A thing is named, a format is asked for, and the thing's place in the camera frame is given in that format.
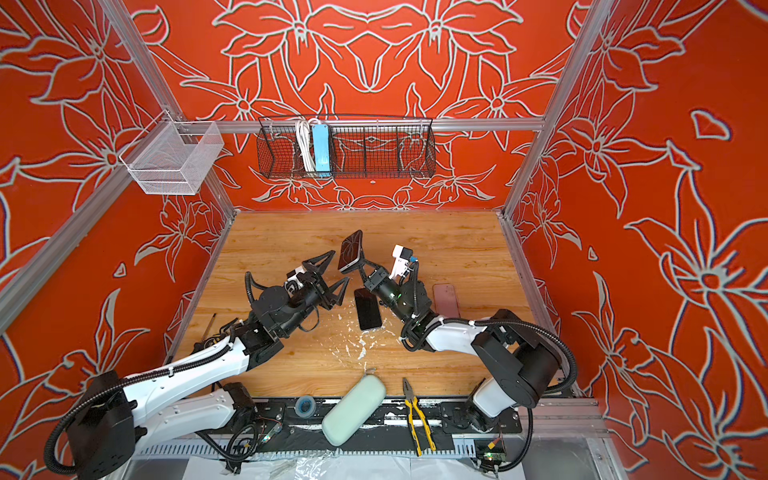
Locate yellow handled pliers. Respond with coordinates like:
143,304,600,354
402,378,437,457

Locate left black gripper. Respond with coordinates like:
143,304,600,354
281,251,348,338

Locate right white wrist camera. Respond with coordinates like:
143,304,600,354
389,244,418,283

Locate light blue box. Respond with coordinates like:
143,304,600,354
312,123,331,177

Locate mint green glasses case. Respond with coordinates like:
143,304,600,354
321,375,386,447

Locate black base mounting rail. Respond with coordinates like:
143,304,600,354
202,395,523,457

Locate clear plastic wall bin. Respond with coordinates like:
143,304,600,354
119,120,224,196

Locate green circuit board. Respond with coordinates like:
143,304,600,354
477,439,507,464

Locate pink phone case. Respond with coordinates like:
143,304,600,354
433,283,461,318

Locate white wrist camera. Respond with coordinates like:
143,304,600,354
389,244,418,283
284,267,305,295

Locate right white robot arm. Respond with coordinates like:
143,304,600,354
359,260,578,419

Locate blue tape roll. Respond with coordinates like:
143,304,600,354
294,395,317,419

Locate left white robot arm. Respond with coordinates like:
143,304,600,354
43,251,349,479

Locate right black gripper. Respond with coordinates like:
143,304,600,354
355,258,414,328

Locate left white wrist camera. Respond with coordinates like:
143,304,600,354
284,267,305,295

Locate black wire wall basket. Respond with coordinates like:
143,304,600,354
256,115,437,180

